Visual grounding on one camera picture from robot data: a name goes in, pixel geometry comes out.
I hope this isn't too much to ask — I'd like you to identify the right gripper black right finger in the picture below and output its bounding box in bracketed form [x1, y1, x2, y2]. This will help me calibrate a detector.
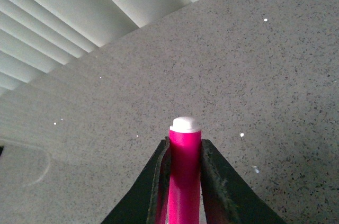
[200, 139, 285, 224]

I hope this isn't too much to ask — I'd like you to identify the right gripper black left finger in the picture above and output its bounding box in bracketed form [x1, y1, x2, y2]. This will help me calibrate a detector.
[102, 137, 171, 224]

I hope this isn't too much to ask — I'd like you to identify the pink marker pen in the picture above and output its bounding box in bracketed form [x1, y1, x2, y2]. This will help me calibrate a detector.
[160, 116, 207, 223]

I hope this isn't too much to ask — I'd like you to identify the white pleated curtain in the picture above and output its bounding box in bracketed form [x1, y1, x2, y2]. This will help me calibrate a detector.
[1, 0, 198, 94]

